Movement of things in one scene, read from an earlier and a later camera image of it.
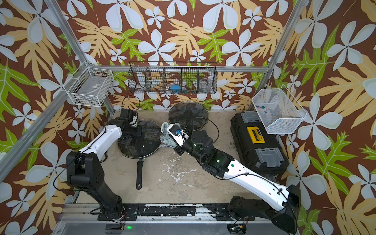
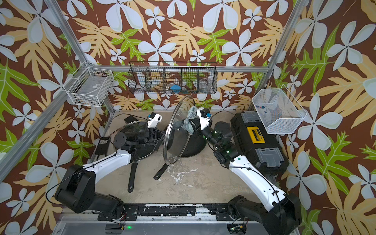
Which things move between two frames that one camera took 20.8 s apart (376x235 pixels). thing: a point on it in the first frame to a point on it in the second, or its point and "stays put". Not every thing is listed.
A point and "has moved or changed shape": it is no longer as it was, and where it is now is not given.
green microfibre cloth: (166, 140) to (186, 125)
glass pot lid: (145, 145) stays put
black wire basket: (173, 77) stays put
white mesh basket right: (279, 112) stays put
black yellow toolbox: (258, 150) stays put
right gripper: (180, 150) to (198, 131)
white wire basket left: (91, 86) stays put
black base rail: (114, 211) stays put
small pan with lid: (190, 116) has moved or changed shape
